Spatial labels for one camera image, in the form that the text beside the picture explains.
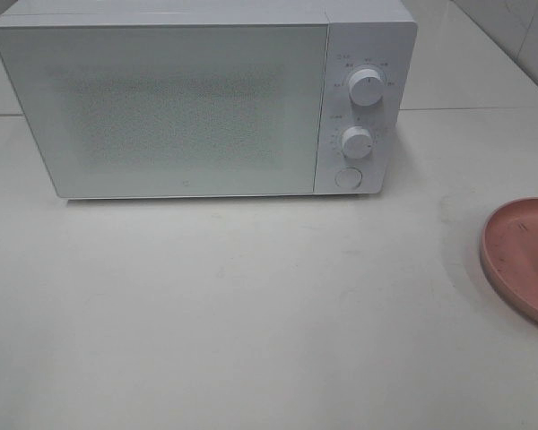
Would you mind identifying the round white door release button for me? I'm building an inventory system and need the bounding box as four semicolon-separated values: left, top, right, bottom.
335;168;362;190

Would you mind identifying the pink round plate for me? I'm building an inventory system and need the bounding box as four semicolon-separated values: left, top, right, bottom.
479;197;538;324

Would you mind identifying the white microwave door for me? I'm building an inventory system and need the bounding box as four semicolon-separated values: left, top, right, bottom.
0;25;327;199

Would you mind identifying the white lower microwave knob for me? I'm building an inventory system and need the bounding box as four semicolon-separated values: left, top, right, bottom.
341;126;373;159

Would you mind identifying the white microwave knob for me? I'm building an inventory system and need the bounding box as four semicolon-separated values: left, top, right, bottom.
341;126;373;159
347;66;386;107

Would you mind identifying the white upper microwave knob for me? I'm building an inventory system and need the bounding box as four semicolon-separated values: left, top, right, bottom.
347;66;386;107

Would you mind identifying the white microwave oven body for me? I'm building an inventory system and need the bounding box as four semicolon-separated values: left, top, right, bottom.
0;1;418;198

